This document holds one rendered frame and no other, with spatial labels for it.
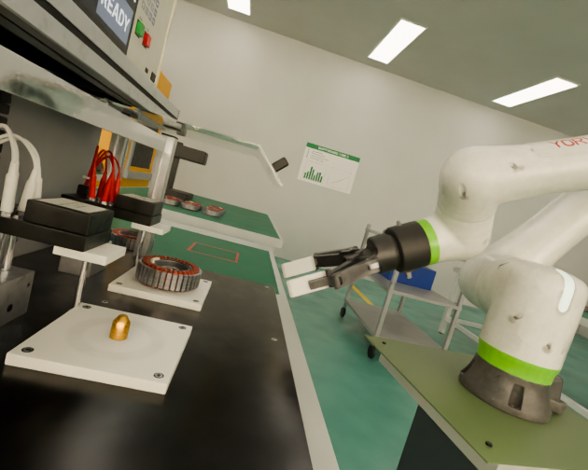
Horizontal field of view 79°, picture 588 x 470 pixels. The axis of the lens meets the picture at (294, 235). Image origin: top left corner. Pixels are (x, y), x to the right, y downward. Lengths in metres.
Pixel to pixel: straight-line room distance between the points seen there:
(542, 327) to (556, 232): 0.26
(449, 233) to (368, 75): 5.63
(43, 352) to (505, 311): 0.66
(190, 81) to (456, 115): 4.25
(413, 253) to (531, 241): 0.29
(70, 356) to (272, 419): 0.21
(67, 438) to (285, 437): 0.18
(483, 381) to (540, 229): 0.35
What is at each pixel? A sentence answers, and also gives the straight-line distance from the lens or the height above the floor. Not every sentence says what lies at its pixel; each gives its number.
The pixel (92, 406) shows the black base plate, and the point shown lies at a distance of 0.39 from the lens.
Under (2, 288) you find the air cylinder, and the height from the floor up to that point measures 0.82.
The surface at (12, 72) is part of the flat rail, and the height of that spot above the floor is 1.03.
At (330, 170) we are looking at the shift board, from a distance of 5.88.
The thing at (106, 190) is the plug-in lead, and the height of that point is 0.92.
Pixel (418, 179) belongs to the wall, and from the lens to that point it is 6.36.
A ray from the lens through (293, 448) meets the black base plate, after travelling 0.39.
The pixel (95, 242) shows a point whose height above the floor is 0.89.
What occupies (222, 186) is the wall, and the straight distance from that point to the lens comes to 5.76.
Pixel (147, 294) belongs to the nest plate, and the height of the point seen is 0.78.
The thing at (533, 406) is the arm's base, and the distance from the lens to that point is 0.75.
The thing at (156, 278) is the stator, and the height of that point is 0.80.
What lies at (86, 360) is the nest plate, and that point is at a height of 0.78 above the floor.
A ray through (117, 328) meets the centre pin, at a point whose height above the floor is 0.80.
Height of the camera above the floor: 0.99
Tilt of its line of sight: 6 degrees down
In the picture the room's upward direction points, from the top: 16 degrees clockwise
